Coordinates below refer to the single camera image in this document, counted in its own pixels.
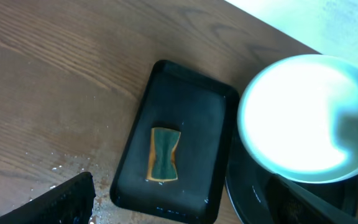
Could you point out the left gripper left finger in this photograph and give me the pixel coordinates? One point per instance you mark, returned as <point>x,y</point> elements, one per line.
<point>68,203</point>

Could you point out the mint plate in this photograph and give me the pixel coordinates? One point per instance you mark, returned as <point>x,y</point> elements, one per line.
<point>298,118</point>

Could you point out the black round tray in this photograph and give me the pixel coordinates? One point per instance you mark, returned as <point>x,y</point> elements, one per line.
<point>246,181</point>

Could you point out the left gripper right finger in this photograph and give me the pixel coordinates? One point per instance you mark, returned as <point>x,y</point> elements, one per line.
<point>289,203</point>

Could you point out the black rectangular tray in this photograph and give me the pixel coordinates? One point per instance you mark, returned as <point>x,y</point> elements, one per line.
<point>203,111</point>

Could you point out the orange green sponge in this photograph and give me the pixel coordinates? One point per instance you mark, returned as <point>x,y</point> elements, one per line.
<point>161,164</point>

